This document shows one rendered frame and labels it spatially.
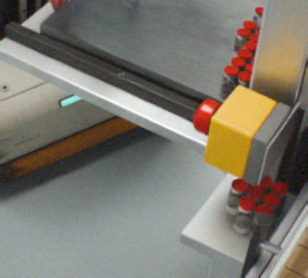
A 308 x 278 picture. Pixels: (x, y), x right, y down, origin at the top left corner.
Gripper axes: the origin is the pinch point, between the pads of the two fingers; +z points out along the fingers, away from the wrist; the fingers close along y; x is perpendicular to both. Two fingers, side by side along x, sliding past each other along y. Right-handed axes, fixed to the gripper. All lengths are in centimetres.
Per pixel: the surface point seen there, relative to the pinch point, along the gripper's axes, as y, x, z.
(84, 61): 9.7, -7.8, 0.8
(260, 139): 40.8, -21.7, -12.1
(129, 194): -10, 49, 90
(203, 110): 32.7, -19.2, -10.3
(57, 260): -13, 20, 90
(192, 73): 22.4, 0.5, 2.5
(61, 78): 7.8, -10.6, 2.9
